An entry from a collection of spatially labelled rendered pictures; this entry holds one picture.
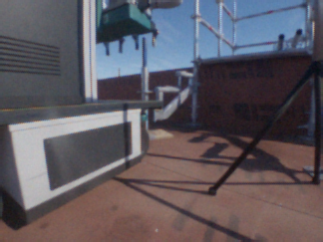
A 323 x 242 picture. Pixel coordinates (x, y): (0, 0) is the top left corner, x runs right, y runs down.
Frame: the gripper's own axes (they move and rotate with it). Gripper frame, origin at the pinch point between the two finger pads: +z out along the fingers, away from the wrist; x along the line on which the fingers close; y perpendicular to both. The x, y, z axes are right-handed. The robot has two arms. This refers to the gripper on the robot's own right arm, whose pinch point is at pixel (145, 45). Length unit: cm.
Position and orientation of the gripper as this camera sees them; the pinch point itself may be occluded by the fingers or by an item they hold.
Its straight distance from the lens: 115.2
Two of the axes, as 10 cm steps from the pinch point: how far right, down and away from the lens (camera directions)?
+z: 0.0, 9.9, 1.5
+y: -4.9, 1.3, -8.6
